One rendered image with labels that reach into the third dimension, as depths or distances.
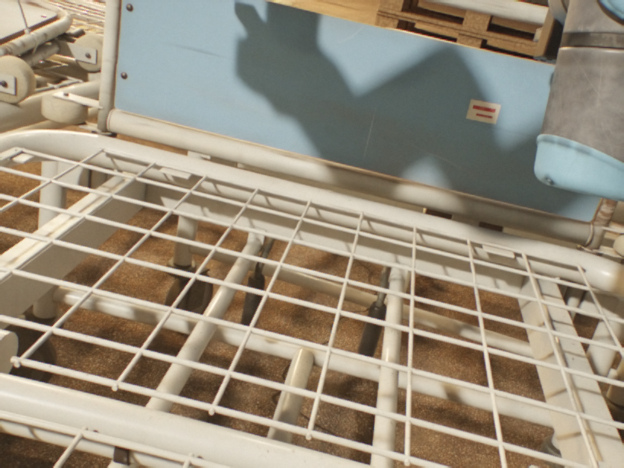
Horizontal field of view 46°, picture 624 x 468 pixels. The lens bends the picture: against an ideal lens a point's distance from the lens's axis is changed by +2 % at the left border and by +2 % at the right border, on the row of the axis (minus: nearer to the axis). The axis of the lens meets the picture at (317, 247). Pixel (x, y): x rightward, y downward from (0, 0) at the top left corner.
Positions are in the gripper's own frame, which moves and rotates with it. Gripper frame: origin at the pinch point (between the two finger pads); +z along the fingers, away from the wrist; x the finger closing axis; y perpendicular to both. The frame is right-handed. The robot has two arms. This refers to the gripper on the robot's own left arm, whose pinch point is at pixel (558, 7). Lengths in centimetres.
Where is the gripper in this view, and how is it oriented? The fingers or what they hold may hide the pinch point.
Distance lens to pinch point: 93.0
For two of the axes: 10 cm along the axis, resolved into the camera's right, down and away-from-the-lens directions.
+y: -9.7, -2.4, 0.5
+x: -2.2, 9.5, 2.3
